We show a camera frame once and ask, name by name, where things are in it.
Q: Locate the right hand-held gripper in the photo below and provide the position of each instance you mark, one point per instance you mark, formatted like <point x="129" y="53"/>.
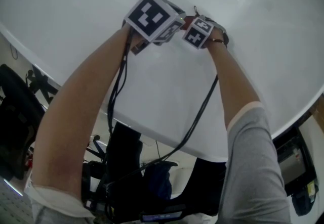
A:
<point x="197" y="33"/>

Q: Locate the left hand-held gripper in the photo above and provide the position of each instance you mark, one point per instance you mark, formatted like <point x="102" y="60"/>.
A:
<point x="149" y="15"/>

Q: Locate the person's right forearm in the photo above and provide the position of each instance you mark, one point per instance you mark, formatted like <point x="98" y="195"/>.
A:
<point x="227" y="79"/>

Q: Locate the person's left forearm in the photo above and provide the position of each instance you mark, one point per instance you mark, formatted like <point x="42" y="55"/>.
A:
<point x="83" y="91"/>

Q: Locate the person's left leg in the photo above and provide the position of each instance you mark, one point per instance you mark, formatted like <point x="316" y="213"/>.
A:
<point x="124" y="147"/>

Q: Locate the person's leg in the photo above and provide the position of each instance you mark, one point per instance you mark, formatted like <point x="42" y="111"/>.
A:
<point x="207" y="182"/>
<point x="124" y="147"/>

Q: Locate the black office chair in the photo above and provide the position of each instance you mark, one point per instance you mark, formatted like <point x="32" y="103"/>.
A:
<point x="97" y="151"/>
<point x="15" y="116"/>

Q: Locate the person's grey shirt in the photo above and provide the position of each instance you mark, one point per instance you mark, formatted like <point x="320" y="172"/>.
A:
<point x="253" y="167"/>

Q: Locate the leaning cardboard panel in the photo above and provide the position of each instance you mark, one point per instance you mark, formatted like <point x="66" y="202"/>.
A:
<point x="319" y="116"/>

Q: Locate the person's right leg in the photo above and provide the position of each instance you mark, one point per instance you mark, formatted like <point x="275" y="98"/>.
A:
<point x="207" y="182"/>

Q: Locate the dark blue bag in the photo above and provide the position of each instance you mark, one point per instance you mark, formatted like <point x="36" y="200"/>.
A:
<point x="159" y="180"/>

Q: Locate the black metal shelf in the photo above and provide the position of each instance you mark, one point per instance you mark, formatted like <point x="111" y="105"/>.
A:
<point x="307" y="157"/>

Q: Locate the black belt-mounted device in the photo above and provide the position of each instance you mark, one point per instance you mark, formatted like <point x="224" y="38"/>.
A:
<point x="162" y="216"/>

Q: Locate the red fire extinguisher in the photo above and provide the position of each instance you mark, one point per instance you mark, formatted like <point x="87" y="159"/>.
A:
<point x="29" y="161"/>

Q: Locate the black bag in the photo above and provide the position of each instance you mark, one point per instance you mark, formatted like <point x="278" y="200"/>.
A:
<point x="301" y="202"/>

